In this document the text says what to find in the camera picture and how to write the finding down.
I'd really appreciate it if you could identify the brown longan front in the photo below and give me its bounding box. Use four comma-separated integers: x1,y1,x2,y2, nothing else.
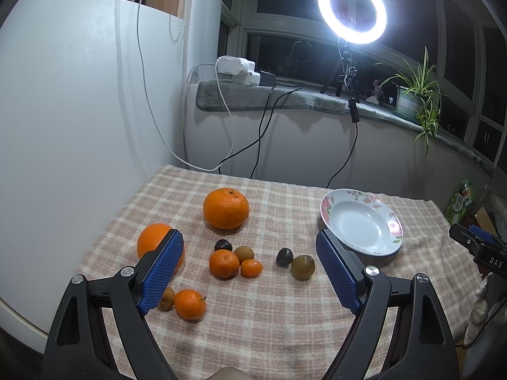
157,287,175,312

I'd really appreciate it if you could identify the brown longan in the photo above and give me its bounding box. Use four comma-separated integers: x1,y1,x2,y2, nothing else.
157,287,175,312
234,245,254,263

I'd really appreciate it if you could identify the smooth navel orange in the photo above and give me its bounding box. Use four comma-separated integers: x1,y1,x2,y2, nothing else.
137,223,171,259

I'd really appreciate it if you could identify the green brown kiwi fruit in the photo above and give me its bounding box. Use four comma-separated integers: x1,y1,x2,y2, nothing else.
291,255,315,282

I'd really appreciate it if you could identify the medium tangerine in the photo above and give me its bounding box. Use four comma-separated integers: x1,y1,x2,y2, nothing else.
209,250,240,279

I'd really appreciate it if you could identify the dark plum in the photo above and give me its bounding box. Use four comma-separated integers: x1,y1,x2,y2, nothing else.
276,247,294,268
214,238,233,251

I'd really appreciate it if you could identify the small tangerine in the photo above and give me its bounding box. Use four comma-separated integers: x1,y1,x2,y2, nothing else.
241,259,263,278

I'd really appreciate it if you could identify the large rough mandarin orange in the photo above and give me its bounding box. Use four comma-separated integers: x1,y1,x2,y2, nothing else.
203,188,249,230

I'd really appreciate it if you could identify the green snack package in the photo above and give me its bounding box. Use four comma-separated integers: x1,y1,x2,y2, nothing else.
443,179,476,225

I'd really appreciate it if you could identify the white floral plate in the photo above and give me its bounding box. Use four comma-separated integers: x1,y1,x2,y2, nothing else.
320,189,404,257

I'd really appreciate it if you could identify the potted spider plant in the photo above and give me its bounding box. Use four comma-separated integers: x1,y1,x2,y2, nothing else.
380,46,443,155

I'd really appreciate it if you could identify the beige checkered tablecloth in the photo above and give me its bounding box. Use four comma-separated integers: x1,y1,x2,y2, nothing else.
75,165,481,379

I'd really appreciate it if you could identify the small figurine on sill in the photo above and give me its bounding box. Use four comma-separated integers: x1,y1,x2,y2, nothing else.
366,79,385,105

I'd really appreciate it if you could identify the white refrigerator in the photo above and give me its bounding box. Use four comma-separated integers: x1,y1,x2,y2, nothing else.
1,0,184,352

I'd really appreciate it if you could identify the grey windowsill mat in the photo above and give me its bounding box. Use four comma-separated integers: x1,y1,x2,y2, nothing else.
195,80,496,171

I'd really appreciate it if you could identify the black power adapter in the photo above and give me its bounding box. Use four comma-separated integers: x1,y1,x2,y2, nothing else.
259,70,276,87

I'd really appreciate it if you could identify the ring light black cable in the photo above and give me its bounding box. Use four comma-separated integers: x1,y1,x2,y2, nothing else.
325,97,361,189

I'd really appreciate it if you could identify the ring light tripod stand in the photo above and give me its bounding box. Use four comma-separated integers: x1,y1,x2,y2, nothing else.
320,37,359,103

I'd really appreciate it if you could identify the black cable pair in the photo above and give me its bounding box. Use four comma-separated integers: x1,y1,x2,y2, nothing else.
216,85,304,180

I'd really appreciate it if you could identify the white cable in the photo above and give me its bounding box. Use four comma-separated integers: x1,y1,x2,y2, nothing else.
135,0,236,173

